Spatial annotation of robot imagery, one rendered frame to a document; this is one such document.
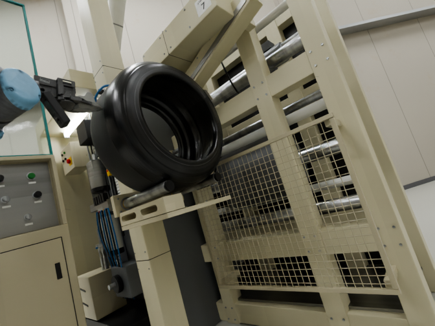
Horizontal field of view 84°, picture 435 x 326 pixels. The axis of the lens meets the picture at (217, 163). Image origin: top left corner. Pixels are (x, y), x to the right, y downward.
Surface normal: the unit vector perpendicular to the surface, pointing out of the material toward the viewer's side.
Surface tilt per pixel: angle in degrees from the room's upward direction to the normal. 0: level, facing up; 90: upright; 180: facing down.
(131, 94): 87
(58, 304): 90
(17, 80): 89
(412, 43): 90
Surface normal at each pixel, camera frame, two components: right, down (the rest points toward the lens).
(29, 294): 0.71, -0.31
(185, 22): -0.65, 0.07
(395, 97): 0.07, -0.17
